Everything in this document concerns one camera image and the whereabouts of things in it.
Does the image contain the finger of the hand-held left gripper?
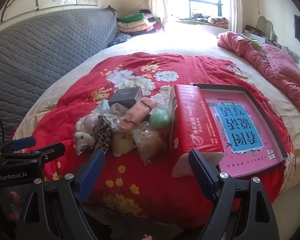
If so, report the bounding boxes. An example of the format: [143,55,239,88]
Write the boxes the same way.
[27,142,66,167]
[0,136,37,155]

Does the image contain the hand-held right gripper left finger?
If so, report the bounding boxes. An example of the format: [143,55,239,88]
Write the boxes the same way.
[19,149,108,240]

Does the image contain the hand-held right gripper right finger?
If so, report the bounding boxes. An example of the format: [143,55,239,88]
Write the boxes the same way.
[188,149,280,240]

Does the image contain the leopard print cloth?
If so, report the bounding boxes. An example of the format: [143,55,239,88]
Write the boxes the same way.
[91,115,113,153]

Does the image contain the cream plush toy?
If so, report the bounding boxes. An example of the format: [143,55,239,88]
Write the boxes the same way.
[112,131,137,158]

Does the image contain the green ball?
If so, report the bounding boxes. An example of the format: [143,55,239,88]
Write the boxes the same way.
[149,108,173,131]

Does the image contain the white floral cloth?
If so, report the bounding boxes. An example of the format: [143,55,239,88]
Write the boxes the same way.
[110,102,130,117]

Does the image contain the pink face mask pack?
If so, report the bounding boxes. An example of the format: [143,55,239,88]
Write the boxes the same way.
[119,98,158,132]

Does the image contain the person's left hand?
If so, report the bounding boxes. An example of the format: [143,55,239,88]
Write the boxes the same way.
[8,191,22,222]

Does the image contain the rhinestone ornament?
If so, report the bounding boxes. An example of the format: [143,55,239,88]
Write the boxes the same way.
[76,143,88,157]

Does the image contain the red tissue pack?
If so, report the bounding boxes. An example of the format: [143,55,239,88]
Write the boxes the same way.
[169,84,225,178]

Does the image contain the red floral blanket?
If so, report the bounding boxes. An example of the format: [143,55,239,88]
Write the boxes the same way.
[11,52,297,229]

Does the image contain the brown item in plastic bag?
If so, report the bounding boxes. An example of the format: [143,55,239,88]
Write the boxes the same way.
[132,121,168,166]

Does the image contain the pink book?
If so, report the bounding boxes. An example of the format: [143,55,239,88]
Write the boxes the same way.
[200,91,283,178]

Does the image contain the light blue packet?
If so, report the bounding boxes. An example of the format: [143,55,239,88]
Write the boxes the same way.
[96,99,112,117]

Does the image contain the black box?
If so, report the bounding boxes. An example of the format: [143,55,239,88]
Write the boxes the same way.
[108,86,142,108]

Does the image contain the grey quilted headboard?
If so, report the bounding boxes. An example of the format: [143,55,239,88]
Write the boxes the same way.
[0,7,118,140]

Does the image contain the dark patterned pillow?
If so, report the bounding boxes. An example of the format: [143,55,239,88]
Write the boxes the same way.
[107,32,132,48]

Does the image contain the pink quilt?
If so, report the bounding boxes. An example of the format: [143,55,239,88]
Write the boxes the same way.
[217,31,300,124]

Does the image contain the green cloth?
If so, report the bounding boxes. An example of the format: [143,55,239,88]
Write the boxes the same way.
[242,34,263,53]

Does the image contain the stack of folded clothes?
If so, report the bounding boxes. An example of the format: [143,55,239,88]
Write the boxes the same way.
[116,9,163,33]

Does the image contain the dark patterned bag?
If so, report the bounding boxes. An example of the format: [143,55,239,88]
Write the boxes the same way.
[244,24,265,37]

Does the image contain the clothes on window sill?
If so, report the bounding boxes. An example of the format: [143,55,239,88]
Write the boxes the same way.
[179,15,229,28]

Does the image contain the dresser mirror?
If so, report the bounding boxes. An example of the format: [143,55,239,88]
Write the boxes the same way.
[256,16,275,39]

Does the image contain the cream curtain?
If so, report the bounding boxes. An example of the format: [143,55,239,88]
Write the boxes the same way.
[147,0,170,28]
[226,0,243,34]

